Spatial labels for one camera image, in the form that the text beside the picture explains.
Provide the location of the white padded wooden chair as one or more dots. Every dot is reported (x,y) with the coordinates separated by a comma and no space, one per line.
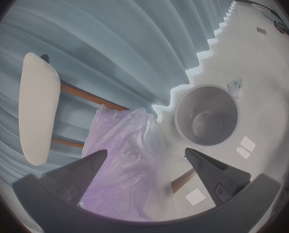
(35,105)

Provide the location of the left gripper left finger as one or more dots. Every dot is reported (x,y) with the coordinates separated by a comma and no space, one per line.
(74,176)

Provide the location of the pale blue curtain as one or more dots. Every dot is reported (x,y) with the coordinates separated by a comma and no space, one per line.
(110,33)

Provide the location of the purple plastic bag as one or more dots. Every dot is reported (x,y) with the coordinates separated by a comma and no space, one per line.
(125,159)

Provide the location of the white trash bin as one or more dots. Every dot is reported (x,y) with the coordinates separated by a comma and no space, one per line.
(207,115)

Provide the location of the white paper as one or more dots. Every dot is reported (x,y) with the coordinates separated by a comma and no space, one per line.
(235,87)

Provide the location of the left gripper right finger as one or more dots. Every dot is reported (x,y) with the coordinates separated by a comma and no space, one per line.
(214,178)

